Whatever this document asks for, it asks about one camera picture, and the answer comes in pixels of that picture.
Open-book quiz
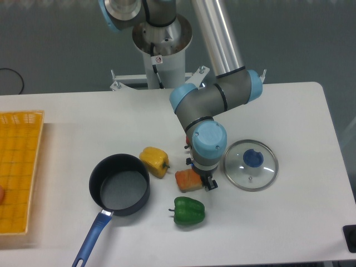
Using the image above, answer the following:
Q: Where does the dark pot blue handle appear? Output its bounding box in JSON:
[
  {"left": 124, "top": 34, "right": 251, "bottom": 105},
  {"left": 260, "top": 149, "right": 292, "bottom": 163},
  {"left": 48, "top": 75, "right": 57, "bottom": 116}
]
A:
[{"left": 72, "top": 154, "right": 150, "bottom": 266}]

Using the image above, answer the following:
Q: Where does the orange toy bread loaf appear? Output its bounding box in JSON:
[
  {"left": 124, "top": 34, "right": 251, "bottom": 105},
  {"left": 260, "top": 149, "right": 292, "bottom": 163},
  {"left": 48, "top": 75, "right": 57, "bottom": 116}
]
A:
[{"left": 175, "top": 169, "right": 202, "bottom": 192}]

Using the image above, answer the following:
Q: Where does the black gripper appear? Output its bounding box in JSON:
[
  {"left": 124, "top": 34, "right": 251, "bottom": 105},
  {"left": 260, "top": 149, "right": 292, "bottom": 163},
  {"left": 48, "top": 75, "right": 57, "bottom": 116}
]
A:
[{"left": 186, "top": 157, "right": 219, "bottom": 191}]

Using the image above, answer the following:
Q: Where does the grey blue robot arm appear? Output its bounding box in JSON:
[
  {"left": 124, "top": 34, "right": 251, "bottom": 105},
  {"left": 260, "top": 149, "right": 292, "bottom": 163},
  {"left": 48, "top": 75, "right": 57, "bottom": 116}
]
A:
[{"left": 99, "top": 1, "right": 263, "bottom": 190}]

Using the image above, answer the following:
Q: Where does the red toy bell pepper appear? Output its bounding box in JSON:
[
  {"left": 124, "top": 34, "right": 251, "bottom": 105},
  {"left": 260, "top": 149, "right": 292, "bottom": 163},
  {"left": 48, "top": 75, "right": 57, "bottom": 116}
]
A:
[{"left": 184, "top": 135, "right": 192, "bottom": 149}]

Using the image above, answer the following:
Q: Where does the black cable loop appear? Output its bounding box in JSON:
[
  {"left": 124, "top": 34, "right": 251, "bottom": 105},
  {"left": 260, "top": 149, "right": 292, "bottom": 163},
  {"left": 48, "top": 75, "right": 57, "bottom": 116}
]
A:
[{"left": 0, "top": 68, "right": 24, "bottom": 95}]

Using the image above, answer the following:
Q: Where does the yellow toy bell pepper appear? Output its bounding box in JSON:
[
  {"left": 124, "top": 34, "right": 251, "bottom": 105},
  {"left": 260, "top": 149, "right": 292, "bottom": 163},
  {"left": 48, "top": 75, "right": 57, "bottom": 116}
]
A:
[{"left": 139, "top": 147, "right": 170, "bottom": 179}]

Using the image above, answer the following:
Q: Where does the glass lid blue knob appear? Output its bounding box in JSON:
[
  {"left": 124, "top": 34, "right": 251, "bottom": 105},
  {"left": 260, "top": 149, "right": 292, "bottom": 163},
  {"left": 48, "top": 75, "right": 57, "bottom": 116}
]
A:
[{"left": 222, "top": 139, "right": 279, "bottom": 192}]

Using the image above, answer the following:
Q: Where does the black table corner device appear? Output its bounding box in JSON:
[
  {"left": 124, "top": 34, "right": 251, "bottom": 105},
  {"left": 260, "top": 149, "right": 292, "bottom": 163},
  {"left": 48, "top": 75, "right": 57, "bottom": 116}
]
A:
[{"left": 343, "top": 225, "right": 356, "bottom": 253}]

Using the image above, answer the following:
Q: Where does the green toy bell pepper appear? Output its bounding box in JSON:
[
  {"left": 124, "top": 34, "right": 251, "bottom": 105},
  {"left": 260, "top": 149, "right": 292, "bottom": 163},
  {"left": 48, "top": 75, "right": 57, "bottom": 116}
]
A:
[{"left": 169, "top": 196, "right": 205, "bottom": 226}]

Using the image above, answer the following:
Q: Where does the yellow plastic basket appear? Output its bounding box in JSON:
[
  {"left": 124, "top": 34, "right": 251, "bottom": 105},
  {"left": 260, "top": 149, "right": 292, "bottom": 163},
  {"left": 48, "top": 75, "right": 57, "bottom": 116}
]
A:
[{"left": 1, "top": 110, "right": 45, "bottom": 236}]

